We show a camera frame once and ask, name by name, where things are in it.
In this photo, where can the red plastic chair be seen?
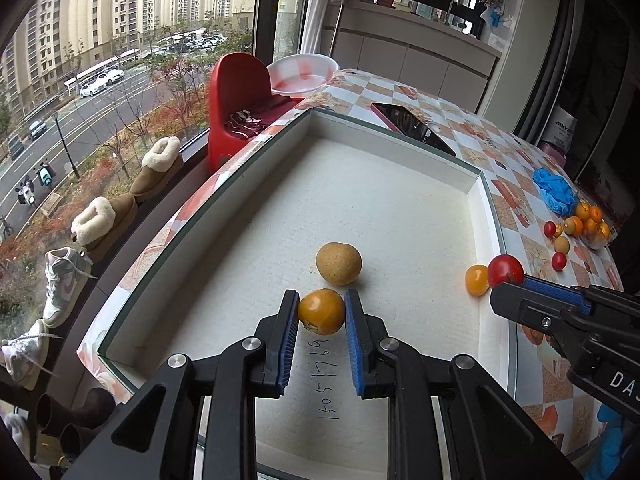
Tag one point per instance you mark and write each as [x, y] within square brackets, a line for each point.
[235, 85]

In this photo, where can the white plastic basin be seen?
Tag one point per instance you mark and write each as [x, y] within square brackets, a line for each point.
[300, 67]

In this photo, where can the small round orange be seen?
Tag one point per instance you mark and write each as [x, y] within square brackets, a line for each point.
[595, 212]

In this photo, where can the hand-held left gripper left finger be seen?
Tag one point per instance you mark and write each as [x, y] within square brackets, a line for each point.
[289, 340]

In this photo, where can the black smartphone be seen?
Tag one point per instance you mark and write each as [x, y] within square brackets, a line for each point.
[410, 127]

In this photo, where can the brown fur-lined boot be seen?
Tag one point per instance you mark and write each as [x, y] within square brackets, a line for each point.
[160, 175]
[107, 230]

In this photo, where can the red tomato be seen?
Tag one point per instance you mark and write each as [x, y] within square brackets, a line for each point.
[505, 270]
[558, 260]
[550, 229]

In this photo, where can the tan round pear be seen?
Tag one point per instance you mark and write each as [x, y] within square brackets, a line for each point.
[339, 264]

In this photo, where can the dark brown boot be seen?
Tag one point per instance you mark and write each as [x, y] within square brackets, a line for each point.
[77, 442]
[75, 410]

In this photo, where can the blue plastic bag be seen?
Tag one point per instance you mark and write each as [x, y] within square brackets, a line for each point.
[552, 190]

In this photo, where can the smooth round orange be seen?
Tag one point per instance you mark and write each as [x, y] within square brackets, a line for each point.
[591, 227]

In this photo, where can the pink plastic stool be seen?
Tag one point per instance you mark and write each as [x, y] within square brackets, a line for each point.
[552, 152]

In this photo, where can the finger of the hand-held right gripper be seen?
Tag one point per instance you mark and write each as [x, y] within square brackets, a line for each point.
[555, 290]
[525, 307]

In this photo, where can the small tan pear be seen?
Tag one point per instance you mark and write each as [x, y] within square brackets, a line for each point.
[561, 244]

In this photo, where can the orange persimmon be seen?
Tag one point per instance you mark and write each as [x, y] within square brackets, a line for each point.
[322, 310]

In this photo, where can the white and grey sneaker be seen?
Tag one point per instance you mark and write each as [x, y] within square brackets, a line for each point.
[62, 285]
[25, 355]

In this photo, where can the white foam tray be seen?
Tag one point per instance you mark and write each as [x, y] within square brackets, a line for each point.
[390, 210]

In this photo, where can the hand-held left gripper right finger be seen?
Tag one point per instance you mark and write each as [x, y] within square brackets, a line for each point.
[352, 340]

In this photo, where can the person's right hand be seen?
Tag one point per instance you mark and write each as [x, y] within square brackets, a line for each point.
[607, 440]

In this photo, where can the white kitchen cabinet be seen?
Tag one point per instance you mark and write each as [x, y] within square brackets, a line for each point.
[400, 55]

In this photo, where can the small orange tomato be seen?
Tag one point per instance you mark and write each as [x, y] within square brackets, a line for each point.
[476, 280]

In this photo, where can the clear glass bowl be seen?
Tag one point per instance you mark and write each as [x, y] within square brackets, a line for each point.
[600, 243]

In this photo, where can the white printed bag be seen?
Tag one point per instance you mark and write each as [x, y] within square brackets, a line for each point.
[562, 130]

